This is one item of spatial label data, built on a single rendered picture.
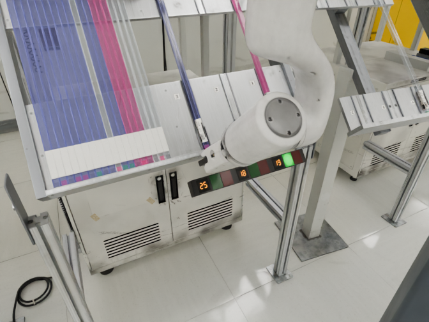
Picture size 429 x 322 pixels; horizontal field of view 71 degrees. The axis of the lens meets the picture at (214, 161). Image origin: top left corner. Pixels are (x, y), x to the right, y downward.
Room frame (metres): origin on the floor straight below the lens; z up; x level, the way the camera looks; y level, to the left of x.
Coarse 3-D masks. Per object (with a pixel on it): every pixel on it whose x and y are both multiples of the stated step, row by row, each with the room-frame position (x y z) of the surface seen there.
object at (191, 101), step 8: (160, 0) 0.88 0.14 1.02; (160, 8) 0.86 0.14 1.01; (168, 24) 0.84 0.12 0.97; (168, 32) 0.82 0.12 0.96; (176, 48) 0.80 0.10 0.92; (176, 56) 0.78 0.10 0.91; (184, 72) 0.76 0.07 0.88; (184, 80) 0.74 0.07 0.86; (184, 88) 0.73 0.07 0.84; (192, 96) 0.72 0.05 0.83; (192, 104) 0.70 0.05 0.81; (192, 112) 0.69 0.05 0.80; (208, 144) 0.64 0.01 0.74
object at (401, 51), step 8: (384, 8) 1.09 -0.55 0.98; (384, 16) 1.07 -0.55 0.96; (392, 24) 1.04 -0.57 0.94; (392, 32) 1.03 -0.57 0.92; (400, 40) 1.00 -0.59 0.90; (400, 48) 0.98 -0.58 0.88; (400, 56) 0.97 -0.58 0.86; (408, 64) 0.94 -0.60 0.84; (408, 72) 0.93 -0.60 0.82; (416, 80) 0.90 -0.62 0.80; (416, 88) 0.89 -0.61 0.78
